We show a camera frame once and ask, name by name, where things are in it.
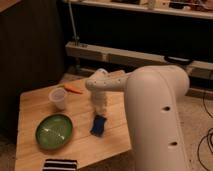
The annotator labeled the clear plastic cup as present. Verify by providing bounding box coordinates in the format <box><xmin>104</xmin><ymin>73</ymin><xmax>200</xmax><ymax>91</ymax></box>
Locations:
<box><xmin>48</xmin><ymin>87</ymin><xmax>67</xmax><ymax>110</ymax></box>

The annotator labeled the blue bottle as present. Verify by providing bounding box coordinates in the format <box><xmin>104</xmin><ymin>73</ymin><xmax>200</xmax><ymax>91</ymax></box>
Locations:
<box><xmin>90</xmin><ymin>115</ymin><xmax>107</xmax><ymax>137</ymax></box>

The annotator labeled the wooden table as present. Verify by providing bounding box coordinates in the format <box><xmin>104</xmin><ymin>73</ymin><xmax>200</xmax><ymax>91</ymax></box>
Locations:
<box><xmin>15</xmin><ymin>79</ymin><xmax>130</xmax><ymax>171</ymax></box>

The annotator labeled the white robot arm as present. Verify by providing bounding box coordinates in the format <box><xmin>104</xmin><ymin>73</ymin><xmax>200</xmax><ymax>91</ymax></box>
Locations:
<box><xmin>85</xmin><ymin>65</ymin><xmax>190</xmax><ymax>171</ymax></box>

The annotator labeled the black white striped cloth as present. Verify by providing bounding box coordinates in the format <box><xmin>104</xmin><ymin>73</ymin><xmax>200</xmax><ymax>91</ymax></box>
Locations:
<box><xmin>42</xmin><ymin>159</ymin><xmax>78</xmax><ymax>171</ymax></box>

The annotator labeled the green ceramic bowl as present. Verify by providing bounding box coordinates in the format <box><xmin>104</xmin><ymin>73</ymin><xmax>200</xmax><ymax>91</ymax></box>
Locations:
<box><xmin>35</xmin><ymin>114</ymin><xmax>73</xmax><ymax>150</ymax></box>

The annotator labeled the wooden shelf beam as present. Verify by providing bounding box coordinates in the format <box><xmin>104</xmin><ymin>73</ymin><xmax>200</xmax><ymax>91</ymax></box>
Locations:
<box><xmin>65</xmin><ymin>42</ymin><xmax>213</xmax><ymax>78</ymax></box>

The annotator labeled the metal pole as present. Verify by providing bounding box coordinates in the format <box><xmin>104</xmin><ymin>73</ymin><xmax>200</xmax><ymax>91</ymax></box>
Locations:
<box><xmin>68</xmin><ymin>0</ymin><xmax>79</xmax><ymax>46</ymax></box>

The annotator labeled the orange carrot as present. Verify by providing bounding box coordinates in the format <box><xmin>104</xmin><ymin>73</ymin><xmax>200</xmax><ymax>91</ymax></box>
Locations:
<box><xmin>63</xmin><ymin>84</ymin><xmax>83</xmax><ymax>94</ymax></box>

